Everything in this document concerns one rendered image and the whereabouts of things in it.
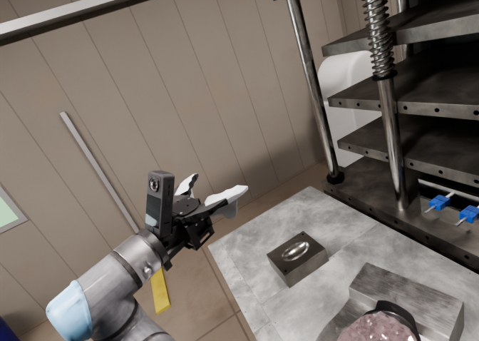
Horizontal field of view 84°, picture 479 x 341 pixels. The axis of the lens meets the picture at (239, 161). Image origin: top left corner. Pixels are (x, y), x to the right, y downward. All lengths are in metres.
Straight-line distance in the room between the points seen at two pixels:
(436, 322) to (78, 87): 2.70
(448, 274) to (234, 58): 2.50
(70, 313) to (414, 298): 0.84
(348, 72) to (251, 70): 0.98
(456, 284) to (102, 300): 1.02
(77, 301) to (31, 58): 2.50
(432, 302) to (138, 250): 0.78
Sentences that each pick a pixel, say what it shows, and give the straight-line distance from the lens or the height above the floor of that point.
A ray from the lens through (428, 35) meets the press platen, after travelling 1.12.
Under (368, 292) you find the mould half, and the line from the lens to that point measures 0.98.
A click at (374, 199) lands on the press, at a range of 1.52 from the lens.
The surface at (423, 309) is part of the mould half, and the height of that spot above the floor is 0.91.
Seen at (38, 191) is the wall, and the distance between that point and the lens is 2.98.
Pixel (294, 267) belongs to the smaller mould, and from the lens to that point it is 1.13.
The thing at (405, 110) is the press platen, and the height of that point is 1.26.
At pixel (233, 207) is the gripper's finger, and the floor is 1.42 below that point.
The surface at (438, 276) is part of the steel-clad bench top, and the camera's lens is 1.17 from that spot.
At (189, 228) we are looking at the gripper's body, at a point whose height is 1.43.
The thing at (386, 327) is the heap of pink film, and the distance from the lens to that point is 0.94.
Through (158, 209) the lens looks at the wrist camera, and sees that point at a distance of 0.48.
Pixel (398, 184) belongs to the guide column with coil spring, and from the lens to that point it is 1.36.
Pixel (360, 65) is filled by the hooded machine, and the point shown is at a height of 1.12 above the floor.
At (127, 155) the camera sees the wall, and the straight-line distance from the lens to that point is 2.81.
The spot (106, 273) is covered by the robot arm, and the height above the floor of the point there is 1.47.
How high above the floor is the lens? 1.69
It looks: 22 degrees down
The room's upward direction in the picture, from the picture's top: 21 degrees counter-clockwise
